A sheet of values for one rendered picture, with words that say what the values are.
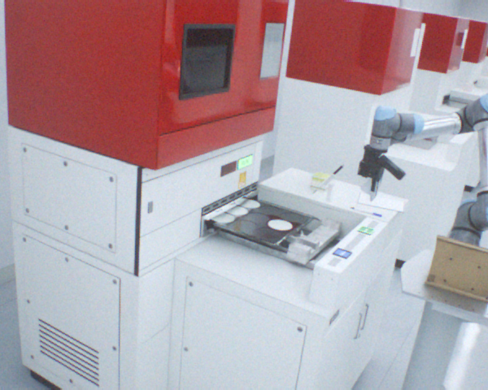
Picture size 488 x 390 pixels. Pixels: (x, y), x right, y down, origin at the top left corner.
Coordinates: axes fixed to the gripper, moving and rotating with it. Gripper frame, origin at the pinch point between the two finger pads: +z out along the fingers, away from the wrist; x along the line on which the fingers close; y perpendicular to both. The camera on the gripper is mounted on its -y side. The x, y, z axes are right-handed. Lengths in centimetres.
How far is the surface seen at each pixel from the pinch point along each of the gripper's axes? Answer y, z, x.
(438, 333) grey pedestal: -36, 49, -5
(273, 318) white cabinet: 14, 36, 46
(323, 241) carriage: 15.4, 22.1, 4.2
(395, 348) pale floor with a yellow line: -12, 110, -76
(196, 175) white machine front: 58, -2, 35
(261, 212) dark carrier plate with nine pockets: 47, 20, 0
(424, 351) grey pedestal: -33, 59, -5
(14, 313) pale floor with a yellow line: 174, 111, 34
